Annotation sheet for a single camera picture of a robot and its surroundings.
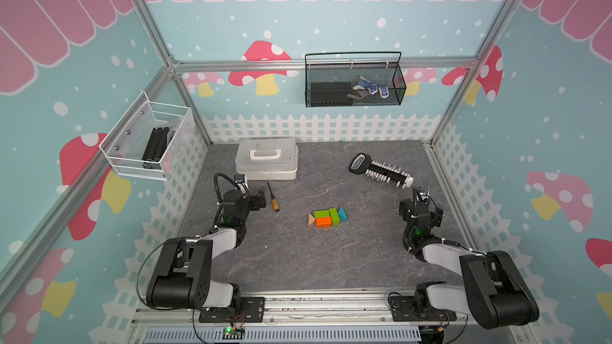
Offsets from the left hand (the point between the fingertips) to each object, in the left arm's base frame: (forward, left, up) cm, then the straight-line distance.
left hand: (252, 191), depth 93 cm
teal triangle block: (-7, -36, -6) cm, 37 cm away
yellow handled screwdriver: (0, -8, -8) cm, 11 cm away
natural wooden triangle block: (-9, -23, -6) cm, 26 cm away
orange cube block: (-9, -28, -7) cm, 30 cm away
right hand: (-4, -65, +1) cm, 65 cm away
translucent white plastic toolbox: (+13, -3, +4) cm, 14 cm away
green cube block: (-5, -27, -7) cm, 29 cm away
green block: (-7, -33, -6) cm, 34 cm away
